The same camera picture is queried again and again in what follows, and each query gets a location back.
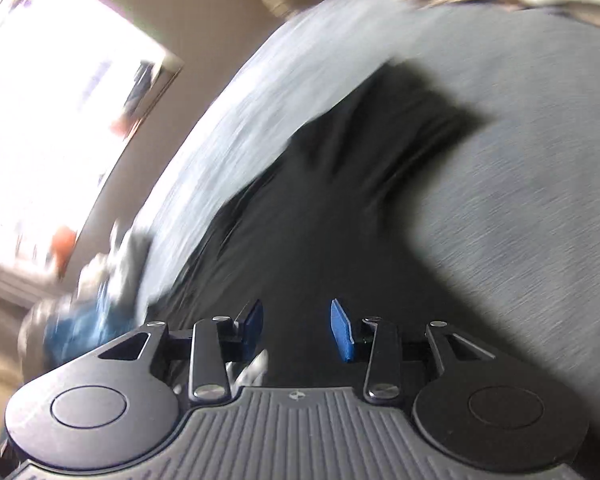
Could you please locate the black garment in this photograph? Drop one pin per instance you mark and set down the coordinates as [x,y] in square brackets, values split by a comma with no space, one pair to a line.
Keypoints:
[330,200]

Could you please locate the orange container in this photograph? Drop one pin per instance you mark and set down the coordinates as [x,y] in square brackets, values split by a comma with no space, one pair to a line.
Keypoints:
[63,247]

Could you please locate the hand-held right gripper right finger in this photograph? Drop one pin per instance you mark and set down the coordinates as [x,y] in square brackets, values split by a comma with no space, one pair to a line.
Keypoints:
[342,332]

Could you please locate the balcony window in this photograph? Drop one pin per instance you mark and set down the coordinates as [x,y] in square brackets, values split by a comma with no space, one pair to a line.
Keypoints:
[55,85]

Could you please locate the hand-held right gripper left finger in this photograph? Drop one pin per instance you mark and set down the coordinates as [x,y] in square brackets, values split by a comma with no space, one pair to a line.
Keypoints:
[252,327]

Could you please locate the white cloth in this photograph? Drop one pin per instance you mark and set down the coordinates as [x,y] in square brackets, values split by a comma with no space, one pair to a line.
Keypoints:
[94,277]

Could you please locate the grey garment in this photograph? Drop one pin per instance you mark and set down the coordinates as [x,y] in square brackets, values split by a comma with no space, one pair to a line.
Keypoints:
[130,265]

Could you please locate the reddish brown box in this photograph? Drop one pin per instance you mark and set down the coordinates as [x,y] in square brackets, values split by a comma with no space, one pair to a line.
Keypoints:
[126,126]

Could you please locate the light blue garment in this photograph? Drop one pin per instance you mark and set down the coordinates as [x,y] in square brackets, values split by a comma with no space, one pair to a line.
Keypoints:
[85,330]

